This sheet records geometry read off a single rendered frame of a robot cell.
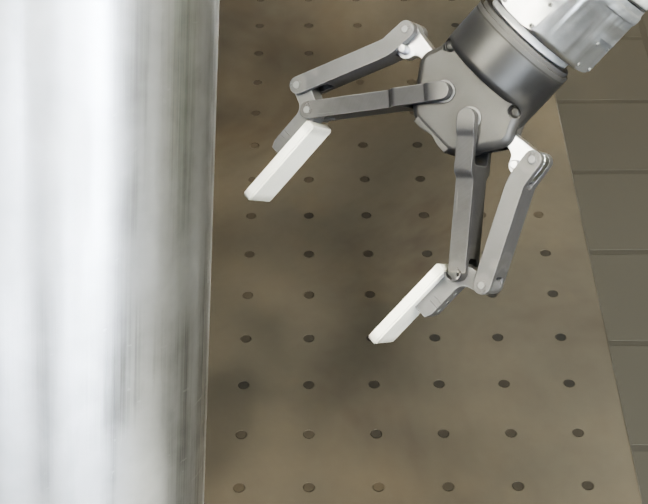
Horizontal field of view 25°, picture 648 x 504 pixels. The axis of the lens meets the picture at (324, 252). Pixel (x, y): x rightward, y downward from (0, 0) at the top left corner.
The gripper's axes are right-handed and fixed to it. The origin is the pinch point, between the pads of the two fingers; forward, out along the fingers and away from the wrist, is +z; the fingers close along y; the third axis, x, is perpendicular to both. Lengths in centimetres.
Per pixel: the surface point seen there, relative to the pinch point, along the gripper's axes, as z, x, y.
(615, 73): -6, 171, -43
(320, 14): -1, 45, -35
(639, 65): -10, 174, -42
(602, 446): -0.8, 16.1, 20.2
